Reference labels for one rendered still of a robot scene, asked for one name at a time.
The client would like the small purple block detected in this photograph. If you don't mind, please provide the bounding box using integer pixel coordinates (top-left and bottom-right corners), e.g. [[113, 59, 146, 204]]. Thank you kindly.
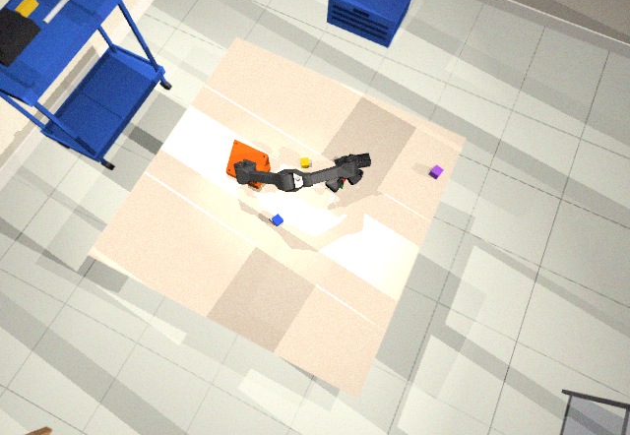
[[428, 165, 444, 180]]

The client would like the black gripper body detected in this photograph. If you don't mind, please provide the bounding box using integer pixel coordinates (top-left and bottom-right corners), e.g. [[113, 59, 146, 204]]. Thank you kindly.
[[325, 177, 346, 193]]

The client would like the blue cube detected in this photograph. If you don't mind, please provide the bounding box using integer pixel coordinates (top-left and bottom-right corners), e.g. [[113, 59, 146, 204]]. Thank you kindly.
[[272, 214, 284, 226]]

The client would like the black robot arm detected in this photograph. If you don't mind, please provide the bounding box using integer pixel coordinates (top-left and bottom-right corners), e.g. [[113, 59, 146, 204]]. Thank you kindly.
[[233, 153, 371, 192]]

